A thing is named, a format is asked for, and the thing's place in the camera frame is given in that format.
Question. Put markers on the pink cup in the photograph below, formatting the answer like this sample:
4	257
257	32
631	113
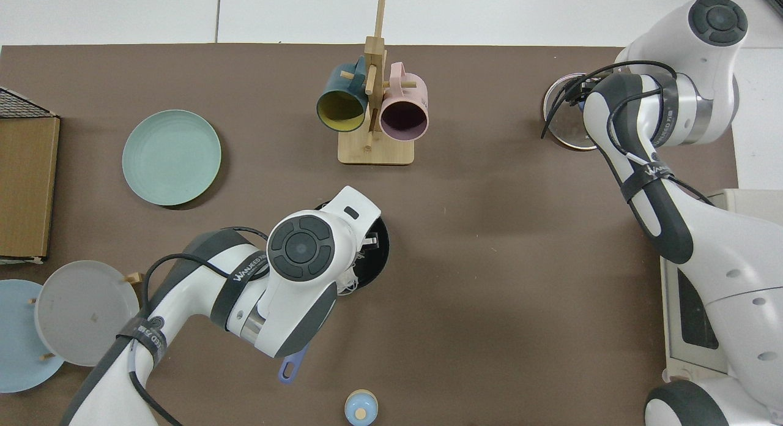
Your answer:
404	117

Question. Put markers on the wooden plate rack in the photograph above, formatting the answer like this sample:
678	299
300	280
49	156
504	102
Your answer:
133	278

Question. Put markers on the green round plate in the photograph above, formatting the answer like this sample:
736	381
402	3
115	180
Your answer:
171	156

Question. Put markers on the glass lid with blue knob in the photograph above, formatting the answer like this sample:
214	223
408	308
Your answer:
566	129

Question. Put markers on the dark teal cup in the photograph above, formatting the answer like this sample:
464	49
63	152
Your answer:
341	111

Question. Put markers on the grey round plate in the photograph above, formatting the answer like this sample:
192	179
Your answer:
79	310

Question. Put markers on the wooden cup stand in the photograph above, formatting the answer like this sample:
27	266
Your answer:
376	150

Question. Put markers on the brown table cloth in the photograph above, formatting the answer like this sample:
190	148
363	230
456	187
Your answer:
489	261

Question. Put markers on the pale toaster oven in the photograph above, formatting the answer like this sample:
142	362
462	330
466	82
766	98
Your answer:
691	316

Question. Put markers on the light blue round plate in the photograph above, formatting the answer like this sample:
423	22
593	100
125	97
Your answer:
18	352

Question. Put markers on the small blue round thing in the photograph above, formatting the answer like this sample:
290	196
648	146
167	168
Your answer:
361	407

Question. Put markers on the white vermicelli bundle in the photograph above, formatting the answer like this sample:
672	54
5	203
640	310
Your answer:
352	273

